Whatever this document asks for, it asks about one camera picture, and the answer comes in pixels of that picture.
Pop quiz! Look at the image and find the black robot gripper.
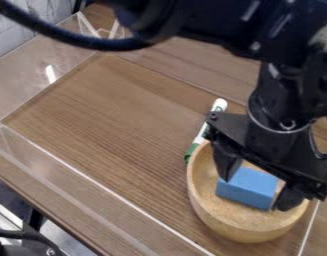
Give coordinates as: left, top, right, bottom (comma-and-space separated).
205, 111, 327, 213

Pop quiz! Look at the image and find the blue foam block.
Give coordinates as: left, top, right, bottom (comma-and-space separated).
216, 167, 279, 211

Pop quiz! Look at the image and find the green Expo marker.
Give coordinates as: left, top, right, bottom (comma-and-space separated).
185, 98, 228, 163

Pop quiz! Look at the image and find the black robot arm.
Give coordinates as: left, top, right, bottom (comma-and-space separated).
102, 0, 327, 211

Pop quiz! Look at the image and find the brown wooden bowl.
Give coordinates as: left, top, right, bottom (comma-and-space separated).
188, 141, 309, 243

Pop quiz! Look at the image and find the clear acrylic enclosure wall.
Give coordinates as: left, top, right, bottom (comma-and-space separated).
0, 11, 327, 256

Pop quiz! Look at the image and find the black cable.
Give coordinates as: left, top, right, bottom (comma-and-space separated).
0, 0, 172, 52

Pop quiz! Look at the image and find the black metal table frame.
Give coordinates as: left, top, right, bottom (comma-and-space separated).
0, 182, 90, 256

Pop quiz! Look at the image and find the clear acrylic triangle bracket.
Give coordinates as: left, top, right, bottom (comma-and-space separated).
78, 11, 126, 39

